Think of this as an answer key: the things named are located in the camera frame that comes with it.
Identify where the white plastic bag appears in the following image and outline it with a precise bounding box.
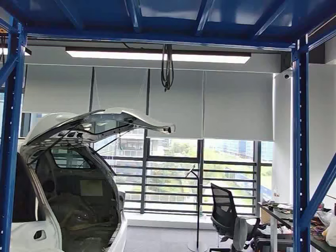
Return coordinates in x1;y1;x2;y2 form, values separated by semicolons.
316;208;336;248

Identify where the blue metal shelf rack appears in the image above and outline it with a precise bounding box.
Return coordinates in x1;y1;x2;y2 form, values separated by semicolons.
0;0;336;252

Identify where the black floor lamp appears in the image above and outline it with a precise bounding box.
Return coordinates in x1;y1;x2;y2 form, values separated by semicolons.
185;165;208;252

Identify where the grey roller blind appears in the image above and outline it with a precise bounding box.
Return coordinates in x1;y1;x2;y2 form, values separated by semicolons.
203;70;274;142
91;67;150;117
146;69;205;140
22;64;93;115

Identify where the black case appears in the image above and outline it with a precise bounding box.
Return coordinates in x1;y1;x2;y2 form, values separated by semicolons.
253;236;293;252

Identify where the long ceiling light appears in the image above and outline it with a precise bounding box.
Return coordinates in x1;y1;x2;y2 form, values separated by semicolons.
66;47;251;65
0;47;32;57

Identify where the white car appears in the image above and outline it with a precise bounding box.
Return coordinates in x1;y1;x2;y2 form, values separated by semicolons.
11;107;176;252

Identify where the cluttered dark desk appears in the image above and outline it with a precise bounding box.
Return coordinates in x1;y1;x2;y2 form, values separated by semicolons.
257;201;336;252

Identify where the black mesh office chair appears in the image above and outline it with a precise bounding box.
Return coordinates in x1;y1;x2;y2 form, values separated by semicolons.
208;183;263;252

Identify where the black hanging cable loop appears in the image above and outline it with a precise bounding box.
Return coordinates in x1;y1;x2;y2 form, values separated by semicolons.
161;43;174;92

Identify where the grey jacket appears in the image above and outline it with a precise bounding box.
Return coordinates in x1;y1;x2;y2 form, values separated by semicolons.
233;217;248;252

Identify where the black window railing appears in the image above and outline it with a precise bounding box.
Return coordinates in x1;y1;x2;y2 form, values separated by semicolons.
100;155;259;215

